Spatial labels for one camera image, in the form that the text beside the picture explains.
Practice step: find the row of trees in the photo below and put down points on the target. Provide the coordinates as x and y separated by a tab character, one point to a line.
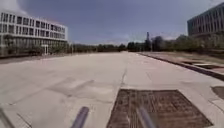
150	45

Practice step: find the bare earth planting beds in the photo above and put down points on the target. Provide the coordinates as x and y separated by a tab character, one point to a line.
196	60

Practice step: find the tall distant tower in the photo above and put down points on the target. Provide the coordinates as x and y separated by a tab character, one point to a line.
147	37

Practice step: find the pale concrete paved plaza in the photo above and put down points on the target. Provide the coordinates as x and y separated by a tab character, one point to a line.
83	71

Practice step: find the white multi-storey building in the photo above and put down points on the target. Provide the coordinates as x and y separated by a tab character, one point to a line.
30	31

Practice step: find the low dark kerb wall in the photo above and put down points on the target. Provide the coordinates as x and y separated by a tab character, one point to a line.
186	66

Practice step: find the dark glass-fronted building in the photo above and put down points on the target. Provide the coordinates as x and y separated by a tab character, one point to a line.
206	23

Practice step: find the rusty metal drain grate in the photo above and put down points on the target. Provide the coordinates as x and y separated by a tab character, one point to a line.
166	108

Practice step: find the robot's own part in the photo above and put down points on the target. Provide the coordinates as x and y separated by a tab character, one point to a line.
146	118
80	118

